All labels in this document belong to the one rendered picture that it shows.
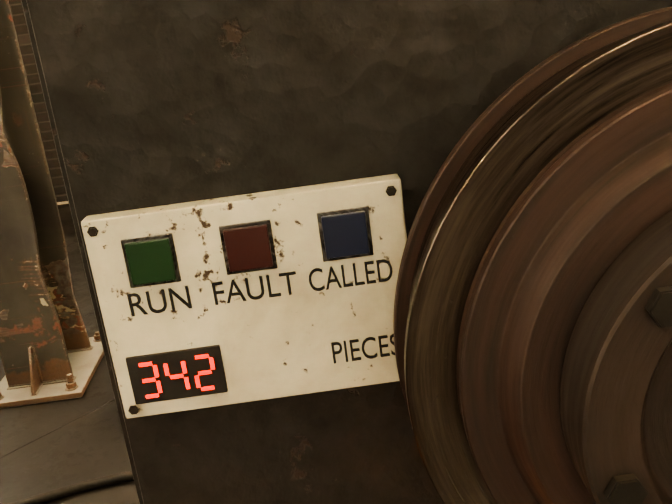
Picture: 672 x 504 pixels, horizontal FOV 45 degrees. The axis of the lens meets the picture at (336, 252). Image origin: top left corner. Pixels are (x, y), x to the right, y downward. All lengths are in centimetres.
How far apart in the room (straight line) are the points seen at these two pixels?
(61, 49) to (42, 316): 278
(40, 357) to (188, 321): 282
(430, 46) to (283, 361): 29
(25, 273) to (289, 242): 275
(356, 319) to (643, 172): 28
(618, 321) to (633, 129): 12
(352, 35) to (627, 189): 26
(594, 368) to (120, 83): 41
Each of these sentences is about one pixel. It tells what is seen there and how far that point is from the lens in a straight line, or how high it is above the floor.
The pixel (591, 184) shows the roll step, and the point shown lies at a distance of 54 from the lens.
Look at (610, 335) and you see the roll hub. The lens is 50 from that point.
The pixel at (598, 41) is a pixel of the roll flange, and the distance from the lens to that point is 61.
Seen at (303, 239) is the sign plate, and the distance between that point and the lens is 67.
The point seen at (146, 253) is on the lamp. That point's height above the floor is 121.
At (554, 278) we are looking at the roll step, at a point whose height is 120.
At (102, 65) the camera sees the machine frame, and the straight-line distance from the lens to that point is 68.
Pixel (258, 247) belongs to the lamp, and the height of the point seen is 120.
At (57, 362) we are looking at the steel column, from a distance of 349.
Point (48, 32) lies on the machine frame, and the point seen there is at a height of 139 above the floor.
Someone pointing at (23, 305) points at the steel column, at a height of 37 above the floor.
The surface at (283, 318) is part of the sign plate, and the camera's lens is 69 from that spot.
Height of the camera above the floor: 139
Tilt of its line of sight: 18 degrees down
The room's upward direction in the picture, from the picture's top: 8 degrees counter-clockwise
